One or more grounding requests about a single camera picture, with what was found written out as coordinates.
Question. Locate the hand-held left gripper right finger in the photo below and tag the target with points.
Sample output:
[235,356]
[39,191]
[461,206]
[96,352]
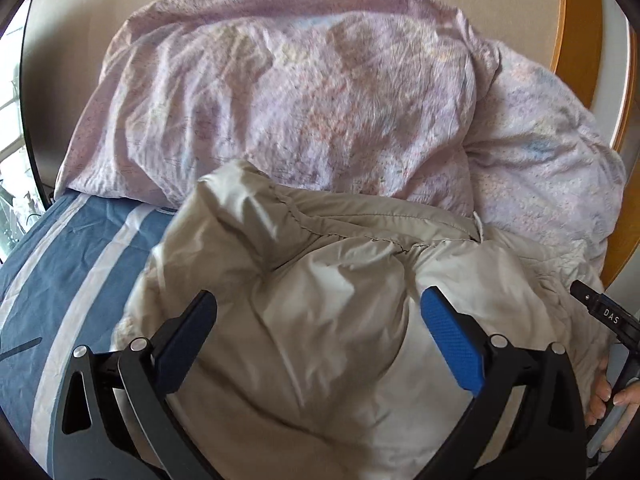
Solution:
[452,340]

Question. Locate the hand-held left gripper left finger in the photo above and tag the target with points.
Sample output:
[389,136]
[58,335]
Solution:
[192,327]

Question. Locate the beige quilted down jacket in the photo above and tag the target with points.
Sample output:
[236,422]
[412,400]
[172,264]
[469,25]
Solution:
[325,310]

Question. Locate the person's right hand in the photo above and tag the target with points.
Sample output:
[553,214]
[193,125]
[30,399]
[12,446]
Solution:
[597,395]

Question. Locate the blue striped bed sheet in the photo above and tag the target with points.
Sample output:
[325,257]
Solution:
[50,285]

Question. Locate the pink floral duvet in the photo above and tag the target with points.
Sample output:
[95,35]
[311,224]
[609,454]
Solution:
[300,100]

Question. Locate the window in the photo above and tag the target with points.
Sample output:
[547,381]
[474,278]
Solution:
[10,135]

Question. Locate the wooden door frame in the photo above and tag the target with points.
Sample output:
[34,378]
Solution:
[580,35]

